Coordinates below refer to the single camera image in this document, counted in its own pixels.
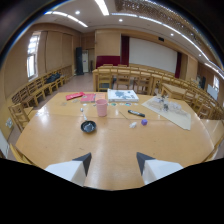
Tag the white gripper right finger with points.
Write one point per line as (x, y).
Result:
(156, 168)

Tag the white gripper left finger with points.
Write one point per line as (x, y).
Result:
(70, 169)

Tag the black marker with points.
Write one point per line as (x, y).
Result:
(136, 113)

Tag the black round dish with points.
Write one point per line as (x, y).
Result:
(88, 126)

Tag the purple small ball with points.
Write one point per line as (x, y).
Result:
(144, 122)

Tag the metal spoon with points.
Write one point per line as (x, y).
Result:
(83, 112)

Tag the clear glass items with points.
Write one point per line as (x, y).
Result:
(164, 103)

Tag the pink plastic cup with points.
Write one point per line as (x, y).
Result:
(101, 107)

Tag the red flat packet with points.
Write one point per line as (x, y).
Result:
(75, 96)

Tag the red book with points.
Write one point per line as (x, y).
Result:
(88, 97)

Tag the wooden chair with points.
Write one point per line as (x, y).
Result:
(123, 78)
(19, 116)
(36, 91)
(104, 79)
(143, 82)

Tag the white box with print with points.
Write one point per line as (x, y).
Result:
(122, 95)

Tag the black bag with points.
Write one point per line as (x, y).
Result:
(53, 78)

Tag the black tall speaker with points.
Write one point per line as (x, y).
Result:
(79, 61)

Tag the white projection screen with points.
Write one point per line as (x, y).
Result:
(152, 54)

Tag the window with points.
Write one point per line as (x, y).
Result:
(32, 55)

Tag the red curtain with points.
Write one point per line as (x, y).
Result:
(125, 50)

